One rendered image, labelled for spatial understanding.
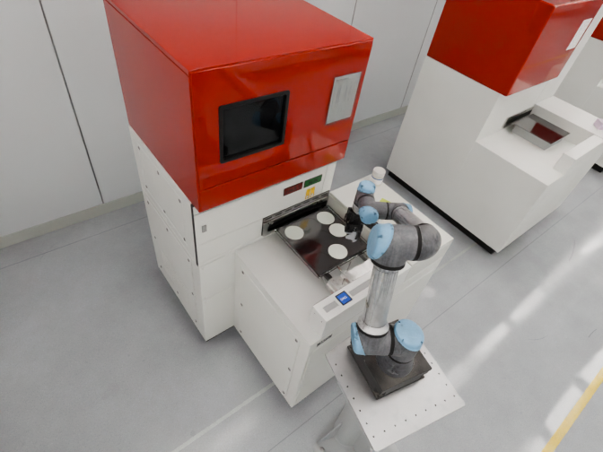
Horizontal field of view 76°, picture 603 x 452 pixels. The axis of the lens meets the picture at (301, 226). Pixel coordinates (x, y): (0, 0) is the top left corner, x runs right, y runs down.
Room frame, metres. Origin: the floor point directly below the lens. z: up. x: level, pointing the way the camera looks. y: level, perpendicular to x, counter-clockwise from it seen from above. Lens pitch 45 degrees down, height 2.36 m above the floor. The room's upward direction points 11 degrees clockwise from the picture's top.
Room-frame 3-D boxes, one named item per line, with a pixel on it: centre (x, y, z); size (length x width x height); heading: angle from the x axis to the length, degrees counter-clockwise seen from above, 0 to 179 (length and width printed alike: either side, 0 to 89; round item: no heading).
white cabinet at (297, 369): (1.39, -0.25, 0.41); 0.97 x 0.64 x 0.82; 135
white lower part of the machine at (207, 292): (1.66, 0.41, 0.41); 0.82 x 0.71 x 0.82; 135
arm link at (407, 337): (0.79, -0.46, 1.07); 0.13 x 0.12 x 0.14; 98
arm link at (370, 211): (1.24, -0.28, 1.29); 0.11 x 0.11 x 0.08; 8
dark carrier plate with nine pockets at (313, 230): (1.40, -0.12, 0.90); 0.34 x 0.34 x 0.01; 45
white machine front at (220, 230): (1.42, 0.17, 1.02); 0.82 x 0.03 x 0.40; 135
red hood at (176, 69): (1.64, 0.39, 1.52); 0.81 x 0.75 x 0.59; 135
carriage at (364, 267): (1.23, -0.32, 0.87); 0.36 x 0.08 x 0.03; 135
